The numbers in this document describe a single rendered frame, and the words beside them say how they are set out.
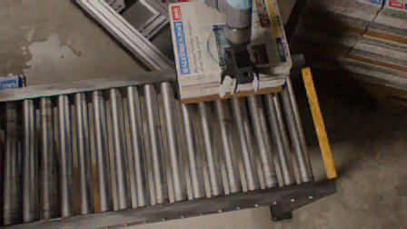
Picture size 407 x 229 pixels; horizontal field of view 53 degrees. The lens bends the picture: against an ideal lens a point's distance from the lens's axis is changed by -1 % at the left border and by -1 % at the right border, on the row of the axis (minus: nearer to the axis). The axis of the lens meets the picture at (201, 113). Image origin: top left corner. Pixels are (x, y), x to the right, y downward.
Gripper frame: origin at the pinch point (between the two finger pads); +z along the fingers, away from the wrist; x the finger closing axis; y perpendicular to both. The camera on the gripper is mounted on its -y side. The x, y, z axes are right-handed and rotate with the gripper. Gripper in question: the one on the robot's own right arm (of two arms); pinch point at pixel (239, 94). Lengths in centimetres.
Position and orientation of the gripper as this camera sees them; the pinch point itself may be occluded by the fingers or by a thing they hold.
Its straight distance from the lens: 131.2
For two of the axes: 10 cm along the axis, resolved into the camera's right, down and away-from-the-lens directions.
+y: -1.4, -6.5, 7.5
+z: 0.5, 7.5, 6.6
